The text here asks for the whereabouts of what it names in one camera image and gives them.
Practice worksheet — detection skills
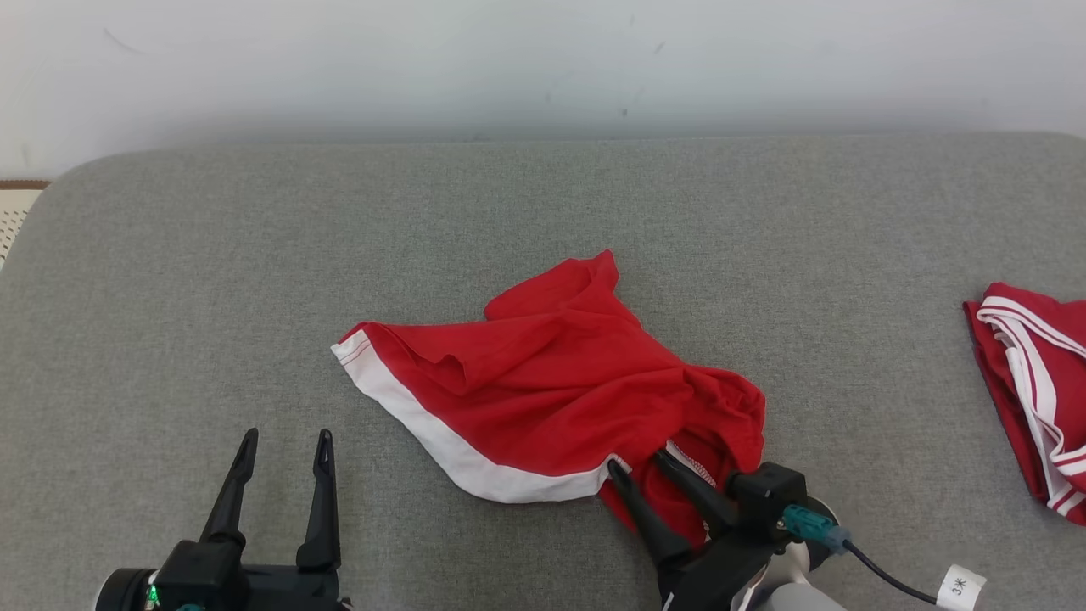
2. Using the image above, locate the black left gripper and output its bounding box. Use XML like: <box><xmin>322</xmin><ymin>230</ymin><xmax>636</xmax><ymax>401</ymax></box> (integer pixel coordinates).
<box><xmin>95</xmin><ymin>429</ymin><xmax>353</xmax><ymax>611</ymax></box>

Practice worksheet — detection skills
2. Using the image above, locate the white perforated laundry basket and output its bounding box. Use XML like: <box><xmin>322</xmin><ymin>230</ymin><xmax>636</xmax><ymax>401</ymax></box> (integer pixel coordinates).
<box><xmin>0</xmin><ymin>180</ymin><xmax>52</xmax><ymax>268</ymax></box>

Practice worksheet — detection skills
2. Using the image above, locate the teal right camera connector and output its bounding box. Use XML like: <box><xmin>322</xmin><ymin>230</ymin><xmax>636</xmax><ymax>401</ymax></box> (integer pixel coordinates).
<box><xmin>781</xmin><ymin>504</ymin><xmax>851</xmax><ymax>554</ymax></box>

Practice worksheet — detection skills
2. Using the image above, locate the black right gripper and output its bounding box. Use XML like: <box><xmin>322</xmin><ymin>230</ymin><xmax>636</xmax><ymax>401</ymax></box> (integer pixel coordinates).
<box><xmin>607</xmin><ymin>450</ymin><xmax>790</xmax><ymax>611</ymax></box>

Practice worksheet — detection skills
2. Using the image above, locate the red shorts white band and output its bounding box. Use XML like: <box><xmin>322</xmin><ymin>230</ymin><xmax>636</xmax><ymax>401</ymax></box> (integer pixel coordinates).
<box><xmin>331</xmin><ymin>249</ymin><xmax>767</xmax><ymax>548</ymax></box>

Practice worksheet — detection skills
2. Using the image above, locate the thin black cable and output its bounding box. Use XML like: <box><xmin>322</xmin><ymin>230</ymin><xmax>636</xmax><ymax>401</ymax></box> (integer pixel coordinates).
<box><xmin>844</xmin><ymin>541</ymin><xmax>943</xmax><ymax>605</ymax></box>

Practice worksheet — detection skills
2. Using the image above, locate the red basketball jersey white trim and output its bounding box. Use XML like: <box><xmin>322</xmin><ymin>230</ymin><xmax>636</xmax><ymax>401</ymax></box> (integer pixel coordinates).
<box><xmin>963</xmin><ymin>283</ymin><xmax>1086</xmax><ymax>527</ymax></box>

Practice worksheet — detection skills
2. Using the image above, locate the white cable label tag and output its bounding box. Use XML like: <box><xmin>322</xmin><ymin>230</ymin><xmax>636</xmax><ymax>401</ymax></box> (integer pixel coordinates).
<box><xmin>936</xmin><ymin>564</ymin><xmax>988</xmax><ymax>610</ymax></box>

